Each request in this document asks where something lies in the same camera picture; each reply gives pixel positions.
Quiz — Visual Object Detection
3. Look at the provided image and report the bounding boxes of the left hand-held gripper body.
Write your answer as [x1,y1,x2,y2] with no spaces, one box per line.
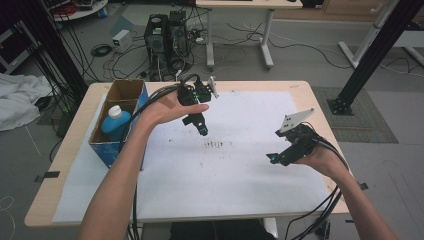
[176,75,220,108]

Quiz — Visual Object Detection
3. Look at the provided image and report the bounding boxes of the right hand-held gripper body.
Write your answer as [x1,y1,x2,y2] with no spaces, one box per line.
[274,107,323,162]

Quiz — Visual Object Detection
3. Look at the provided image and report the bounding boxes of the blue bottle with white cap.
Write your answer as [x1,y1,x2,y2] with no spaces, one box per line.
[100,104,133,142]

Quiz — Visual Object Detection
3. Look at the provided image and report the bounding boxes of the blue cardboard box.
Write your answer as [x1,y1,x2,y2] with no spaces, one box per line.
[87,79,150,172]

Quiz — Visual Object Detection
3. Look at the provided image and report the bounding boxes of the person's left hand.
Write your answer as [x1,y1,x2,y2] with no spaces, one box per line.
[134,89,211,134]

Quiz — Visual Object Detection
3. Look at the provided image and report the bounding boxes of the person's right hand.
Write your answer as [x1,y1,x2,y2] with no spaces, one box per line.
[294,139,351,182]

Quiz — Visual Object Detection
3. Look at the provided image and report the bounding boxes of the black computer tower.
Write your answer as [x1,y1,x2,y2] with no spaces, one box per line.
[167,10,192,73]
[143,13,172,82]

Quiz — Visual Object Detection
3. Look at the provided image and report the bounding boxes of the white paper sheet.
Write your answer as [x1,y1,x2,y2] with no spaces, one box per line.
[52,90,334,224]

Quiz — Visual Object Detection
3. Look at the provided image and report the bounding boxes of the white table leg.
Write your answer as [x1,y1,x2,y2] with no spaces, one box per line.
[263,217,280,238]

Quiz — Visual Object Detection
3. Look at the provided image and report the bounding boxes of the grey floor mat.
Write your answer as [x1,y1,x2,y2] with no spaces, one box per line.
[311,86,399,144]

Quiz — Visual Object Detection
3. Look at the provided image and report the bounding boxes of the small black floor device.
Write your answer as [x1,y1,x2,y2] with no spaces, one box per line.
[314,219,332,238]

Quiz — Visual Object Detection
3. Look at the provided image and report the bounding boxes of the small white device box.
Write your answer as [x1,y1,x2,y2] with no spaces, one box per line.
[111,29,134,53]

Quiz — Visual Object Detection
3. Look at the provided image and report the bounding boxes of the person's dark pants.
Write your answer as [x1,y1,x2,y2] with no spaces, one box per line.
[169,219,278,240]

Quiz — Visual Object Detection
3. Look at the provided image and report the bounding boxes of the white-legged wooden desk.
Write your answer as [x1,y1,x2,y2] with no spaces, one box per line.
[195,0,304,73]

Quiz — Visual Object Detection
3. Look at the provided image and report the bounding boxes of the white metal stand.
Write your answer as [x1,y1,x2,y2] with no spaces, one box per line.
[338,0,424,69]

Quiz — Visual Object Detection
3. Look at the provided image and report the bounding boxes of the round white table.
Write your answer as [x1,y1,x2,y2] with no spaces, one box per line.
[49,0,109,23]

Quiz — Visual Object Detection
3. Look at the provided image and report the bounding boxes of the white crumpled cloth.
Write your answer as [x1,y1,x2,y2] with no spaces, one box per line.
[0,73,54,132]

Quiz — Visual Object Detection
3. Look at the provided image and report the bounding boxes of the grey cabinet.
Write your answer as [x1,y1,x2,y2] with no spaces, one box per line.
[0,19,38,75]

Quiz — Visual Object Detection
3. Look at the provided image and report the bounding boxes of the black left gripper cable bundle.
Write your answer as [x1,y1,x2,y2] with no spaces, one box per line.
[118,73,203,240]

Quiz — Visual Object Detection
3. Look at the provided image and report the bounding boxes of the black gripper cable bundle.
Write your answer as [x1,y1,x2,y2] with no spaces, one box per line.
[118,73,203,240]
[284,124,352,240]

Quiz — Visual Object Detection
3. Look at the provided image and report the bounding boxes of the black right gripper cable bundle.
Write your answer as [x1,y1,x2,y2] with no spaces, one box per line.
[284,124,352,240]

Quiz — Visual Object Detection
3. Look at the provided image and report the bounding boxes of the long black floor cable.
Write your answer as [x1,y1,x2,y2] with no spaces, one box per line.
[226,21,354,70]

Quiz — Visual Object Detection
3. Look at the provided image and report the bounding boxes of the coiled black cable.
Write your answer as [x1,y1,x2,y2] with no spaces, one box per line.
[90,43,114,58]

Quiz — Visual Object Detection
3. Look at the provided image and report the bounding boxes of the black aluminium post with foot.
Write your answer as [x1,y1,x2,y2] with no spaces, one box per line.
[326,0,424,117]

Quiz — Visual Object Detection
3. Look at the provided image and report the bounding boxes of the black frame post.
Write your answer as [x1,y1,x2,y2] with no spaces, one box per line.
[18,0,89,101]

